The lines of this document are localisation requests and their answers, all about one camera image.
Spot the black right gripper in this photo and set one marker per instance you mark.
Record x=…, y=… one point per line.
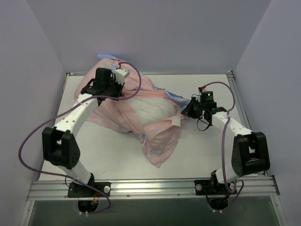
x=190, y=109

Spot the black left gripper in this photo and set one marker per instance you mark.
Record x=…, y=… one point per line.
x=108, y=92

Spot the Frozen Elsa print pillowcase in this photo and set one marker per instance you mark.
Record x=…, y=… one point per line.
x=159, y=146

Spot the white pillow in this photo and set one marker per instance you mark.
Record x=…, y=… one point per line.
x=142, y=115

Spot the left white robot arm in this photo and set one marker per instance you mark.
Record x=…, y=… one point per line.
x=60, y=147

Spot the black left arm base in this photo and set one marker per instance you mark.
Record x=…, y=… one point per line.
x=92, y=191

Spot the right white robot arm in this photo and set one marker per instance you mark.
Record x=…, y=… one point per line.
x=250, y=153

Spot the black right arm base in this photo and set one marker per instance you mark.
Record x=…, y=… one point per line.
x=216, y=194

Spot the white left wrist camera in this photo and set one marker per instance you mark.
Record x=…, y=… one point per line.
x=121, y=74

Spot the aluminium right side rail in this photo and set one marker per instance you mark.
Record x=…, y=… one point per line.
x=239, y=105

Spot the aluminium rail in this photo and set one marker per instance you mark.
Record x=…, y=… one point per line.
x=239, y=105
x=152, y=189

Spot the aluminium front rail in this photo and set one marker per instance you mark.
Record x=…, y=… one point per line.
x=152, y=189

